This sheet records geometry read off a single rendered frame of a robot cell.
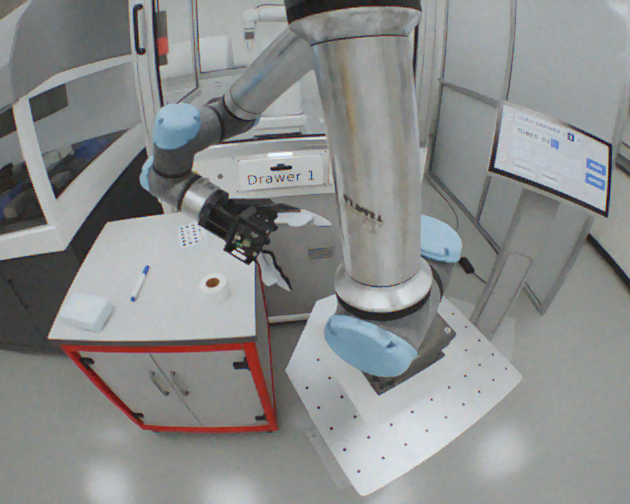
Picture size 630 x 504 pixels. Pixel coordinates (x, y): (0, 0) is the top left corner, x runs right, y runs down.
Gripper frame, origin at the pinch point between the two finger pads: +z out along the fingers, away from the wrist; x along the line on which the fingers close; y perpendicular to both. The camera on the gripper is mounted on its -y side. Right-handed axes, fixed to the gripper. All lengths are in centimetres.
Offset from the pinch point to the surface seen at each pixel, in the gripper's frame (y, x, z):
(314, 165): -58, 4, -12
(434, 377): 3.7, -8.0, 34.4
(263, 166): -53, -4, -27
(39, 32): -7, 17, -114
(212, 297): -7.7, -26.1, -15.1
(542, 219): -59, 36, 73
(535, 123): -58, 63, 47
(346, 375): 4.8, -16.5, 18.0
